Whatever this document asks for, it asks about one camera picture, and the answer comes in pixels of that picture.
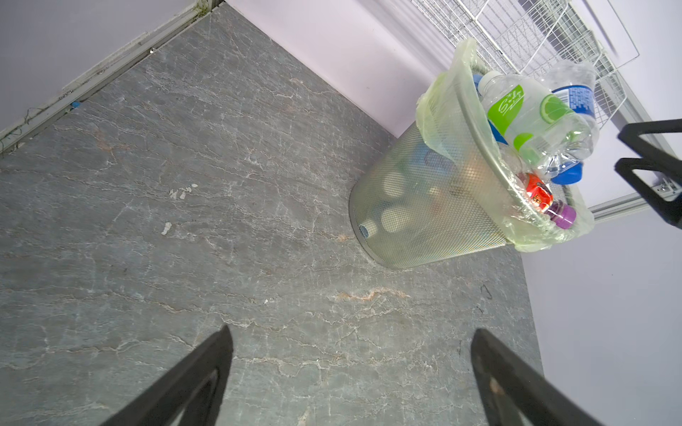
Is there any small purple cap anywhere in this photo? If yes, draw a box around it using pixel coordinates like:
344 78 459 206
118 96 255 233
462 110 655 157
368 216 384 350
545 200 577 230

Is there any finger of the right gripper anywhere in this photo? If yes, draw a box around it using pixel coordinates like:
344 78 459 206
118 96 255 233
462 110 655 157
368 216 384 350
615 119 681 229

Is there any blue label bottle blue cap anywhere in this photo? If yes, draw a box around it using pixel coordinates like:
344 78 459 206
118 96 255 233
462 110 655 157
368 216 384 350
543 60 600 186

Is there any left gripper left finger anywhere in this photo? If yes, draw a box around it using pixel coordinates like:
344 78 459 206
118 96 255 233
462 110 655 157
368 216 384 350
104 326 234 425

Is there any long white wire basket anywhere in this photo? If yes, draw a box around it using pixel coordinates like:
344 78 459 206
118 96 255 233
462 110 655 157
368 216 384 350
412 1 641 126

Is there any light green label bottle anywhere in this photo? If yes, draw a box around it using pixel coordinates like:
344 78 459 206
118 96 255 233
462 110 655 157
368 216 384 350
477 71 594 177

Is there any green-lined mesh waste bin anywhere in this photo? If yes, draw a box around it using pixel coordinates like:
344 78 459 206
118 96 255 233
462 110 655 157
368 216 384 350
349 38 594 269

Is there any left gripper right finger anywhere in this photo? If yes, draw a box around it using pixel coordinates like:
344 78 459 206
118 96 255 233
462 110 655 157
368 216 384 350
471 328 600 426

